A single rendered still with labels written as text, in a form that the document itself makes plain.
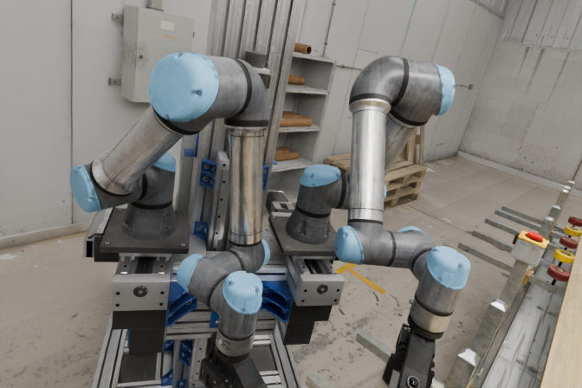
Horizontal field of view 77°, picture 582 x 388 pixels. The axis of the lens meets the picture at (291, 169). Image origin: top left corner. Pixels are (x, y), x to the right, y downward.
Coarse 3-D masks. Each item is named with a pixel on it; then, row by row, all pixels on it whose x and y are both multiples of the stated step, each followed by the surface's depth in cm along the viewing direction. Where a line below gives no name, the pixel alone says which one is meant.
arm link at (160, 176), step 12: (168, 156) 102; (156, 168) 97; (168, 168) 99; (144, 180) 94; (156, 180) 97; (168, 180) 100; (144, 192) 95; (156, 192) 99; (168, 192) 102; (156, 204) 100
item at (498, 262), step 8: (464, 248) 187; (472, 248) 186; (480, 256) 183; (488, 256) 180; (496, 264) 178; (504, 264) 176; (528, 280) 170; (536, 280) 168; (544, 280) 168; (544, 288) 166; (552, 288) 164
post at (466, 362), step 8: (464, 352) 73; (472, 352) 73; (456, 360) 73; (464, 360) 72; (472, 360) 71; (456, 368) 73; (464, 368) 72; (472, 368) 71; (456, 376) 73; (464, 376) 72; (448, 384) 75; (456, 384) 74; (464, 384) 72
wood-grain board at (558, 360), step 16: (576, 256) 182; (576, 272) 165; (576, 288) 151; (576, 304) 139; (560, 320) 127; (576, 320) 129; (560, 336) 119; (576, 336) 120; (560, 352) 111; (576, 352) 112; (544, 368) 106; (560, 368) 105; (576, 368) 106; (544, 384) 98; (560, 384) 99; (576, 384) 100
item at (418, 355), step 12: (420, 336) 73; (408, 348) 71; (420, 348) 71; (432, 348) 71; (408, 360) 70; (420, 360) 70; (408, 372) 68; (420, 372) 68; (408, 384) 67; (420, 384) 67
